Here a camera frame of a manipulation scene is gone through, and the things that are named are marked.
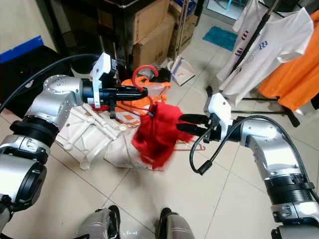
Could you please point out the red shirt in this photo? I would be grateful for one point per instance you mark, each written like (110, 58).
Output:
(159, 132)

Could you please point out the robot left leg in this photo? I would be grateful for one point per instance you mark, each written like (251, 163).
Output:
(99, 226)

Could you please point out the white T-shirt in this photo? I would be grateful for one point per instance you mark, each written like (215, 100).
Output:
(269, 55)

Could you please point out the black carry case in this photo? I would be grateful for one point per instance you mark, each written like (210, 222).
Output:
(20, 74)

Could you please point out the teal floor mat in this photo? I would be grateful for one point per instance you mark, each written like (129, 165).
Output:
(222, 39)

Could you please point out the red clothes hanger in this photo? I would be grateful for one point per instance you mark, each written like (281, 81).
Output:
(135, 74)

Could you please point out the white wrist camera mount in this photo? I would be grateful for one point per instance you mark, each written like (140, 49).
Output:
(219, 107)
(101, 69)

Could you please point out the blue board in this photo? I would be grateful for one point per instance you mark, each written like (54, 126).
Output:
(22, 49)

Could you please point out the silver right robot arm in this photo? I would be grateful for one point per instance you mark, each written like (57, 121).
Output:
(264, 139)

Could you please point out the orange polo shirt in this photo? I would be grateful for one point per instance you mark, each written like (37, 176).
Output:
(294, 79)

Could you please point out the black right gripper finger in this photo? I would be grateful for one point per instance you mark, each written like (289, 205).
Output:
(194, 119)
(194, 129)

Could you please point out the white cloth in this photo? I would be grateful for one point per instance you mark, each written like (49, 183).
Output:
(79, 137)

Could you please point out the large printed cardboard box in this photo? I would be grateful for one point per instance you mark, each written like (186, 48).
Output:
(154, 47)

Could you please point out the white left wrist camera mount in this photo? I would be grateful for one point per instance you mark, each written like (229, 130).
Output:
(101, 69)

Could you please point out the steel and black clothes rack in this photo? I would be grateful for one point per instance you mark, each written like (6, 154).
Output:
(212, 99)

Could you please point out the plain cardboard box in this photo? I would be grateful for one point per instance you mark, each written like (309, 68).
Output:
(147, 17)

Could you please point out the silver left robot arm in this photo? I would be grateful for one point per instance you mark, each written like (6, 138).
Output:
(52, 97)

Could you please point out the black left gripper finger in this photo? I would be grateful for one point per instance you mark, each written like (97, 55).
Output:
(129, 92)

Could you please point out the orange plastic bag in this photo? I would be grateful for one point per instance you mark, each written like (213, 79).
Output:
(134, 117)

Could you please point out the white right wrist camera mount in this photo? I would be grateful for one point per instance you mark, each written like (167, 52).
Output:
(219, 107)

